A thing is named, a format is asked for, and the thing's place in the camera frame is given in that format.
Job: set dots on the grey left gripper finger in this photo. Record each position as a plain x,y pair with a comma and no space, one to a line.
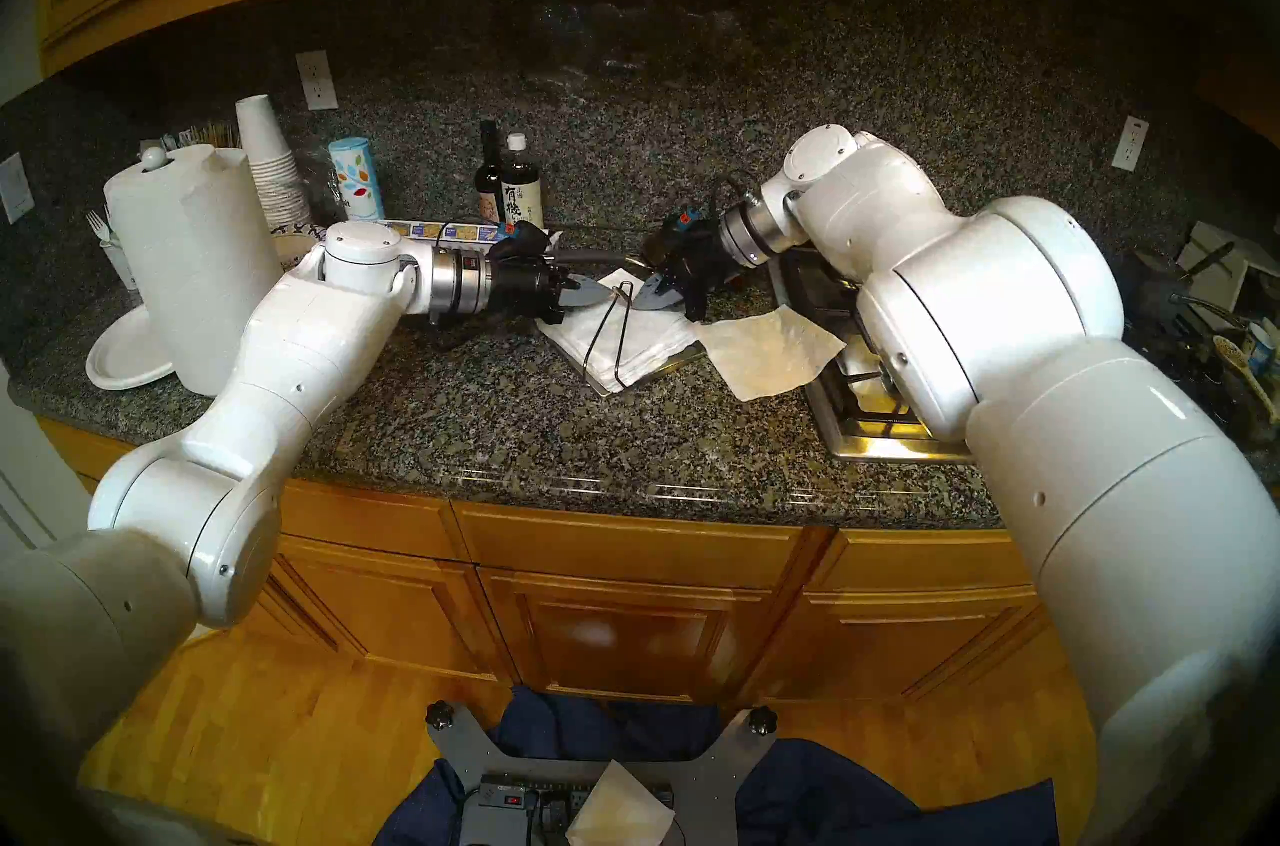
585,300
585,285

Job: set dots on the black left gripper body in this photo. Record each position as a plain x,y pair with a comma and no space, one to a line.
520,289

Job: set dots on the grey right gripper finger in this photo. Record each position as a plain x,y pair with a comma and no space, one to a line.
670,283
662,302

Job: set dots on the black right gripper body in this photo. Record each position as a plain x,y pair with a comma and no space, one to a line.
700,272

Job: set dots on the single white napkin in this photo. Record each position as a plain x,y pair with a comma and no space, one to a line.
770,354

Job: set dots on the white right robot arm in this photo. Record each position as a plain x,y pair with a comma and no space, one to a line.
1000,304

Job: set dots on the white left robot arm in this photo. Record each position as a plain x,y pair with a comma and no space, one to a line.
300,354

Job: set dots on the white napkin stack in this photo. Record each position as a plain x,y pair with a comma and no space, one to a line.
655,334

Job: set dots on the white towel holder knob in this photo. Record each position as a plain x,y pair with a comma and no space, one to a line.
154,159

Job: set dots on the dark frying pan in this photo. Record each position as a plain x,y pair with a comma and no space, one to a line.
600,257

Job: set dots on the long white blue wrap box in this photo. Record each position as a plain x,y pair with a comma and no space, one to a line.
450,232

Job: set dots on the soy sauce bottle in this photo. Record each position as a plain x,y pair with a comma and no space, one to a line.
522,194

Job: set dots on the dark glass wine bottle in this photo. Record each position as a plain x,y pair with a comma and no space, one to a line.
489,189

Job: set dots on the leaf print cylindrical canister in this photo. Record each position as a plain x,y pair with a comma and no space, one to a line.
357,184

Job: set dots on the stainless gas cooktop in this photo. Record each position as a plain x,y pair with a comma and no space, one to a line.
860,414

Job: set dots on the blue patterned paper bowl stack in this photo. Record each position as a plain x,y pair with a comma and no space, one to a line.
295,244

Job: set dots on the white paper cup stack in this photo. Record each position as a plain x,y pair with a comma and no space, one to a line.
270,164

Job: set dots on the wooden lower cabinets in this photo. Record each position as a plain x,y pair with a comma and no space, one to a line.
620,624

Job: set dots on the white paper towel roll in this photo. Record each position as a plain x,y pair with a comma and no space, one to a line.
190,274

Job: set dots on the cup of wooden sticks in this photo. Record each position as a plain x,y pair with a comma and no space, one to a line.
210,137

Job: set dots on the white paper plate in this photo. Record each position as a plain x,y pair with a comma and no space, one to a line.
125,354

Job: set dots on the white cup with forks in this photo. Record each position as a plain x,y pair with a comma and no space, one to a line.
120,264

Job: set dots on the black base knob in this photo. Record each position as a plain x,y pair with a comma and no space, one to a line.
763,721
440,715

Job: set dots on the white tissue sheet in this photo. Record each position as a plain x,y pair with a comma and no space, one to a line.
620,814

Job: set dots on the dark blue cloth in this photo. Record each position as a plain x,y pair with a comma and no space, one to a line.
820,794

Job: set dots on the white door panel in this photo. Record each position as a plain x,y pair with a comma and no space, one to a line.
35,474

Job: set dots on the white rectangular board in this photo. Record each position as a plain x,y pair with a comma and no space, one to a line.
1225,284

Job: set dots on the grey power box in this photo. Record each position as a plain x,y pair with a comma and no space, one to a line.
495,819

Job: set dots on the patterned ceramic spoon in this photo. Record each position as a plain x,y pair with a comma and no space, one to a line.
1232,352

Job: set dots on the white blue mug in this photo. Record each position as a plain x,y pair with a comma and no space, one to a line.
1260,349

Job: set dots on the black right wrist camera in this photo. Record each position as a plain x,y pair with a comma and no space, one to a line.
682,232

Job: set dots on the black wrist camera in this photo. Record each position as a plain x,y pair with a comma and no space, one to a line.
520,242
682,232

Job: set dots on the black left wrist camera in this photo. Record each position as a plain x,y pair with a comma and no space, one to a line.
520,242

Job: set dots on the white wall outlet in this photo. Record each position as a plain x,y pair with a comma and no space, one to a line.
1130,144
317,80

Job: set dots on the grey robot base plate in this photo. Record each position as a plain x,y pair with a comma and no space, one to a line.
720,784

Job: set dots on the white light switch plate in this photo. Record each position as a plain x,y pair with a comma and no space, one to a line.
16,189

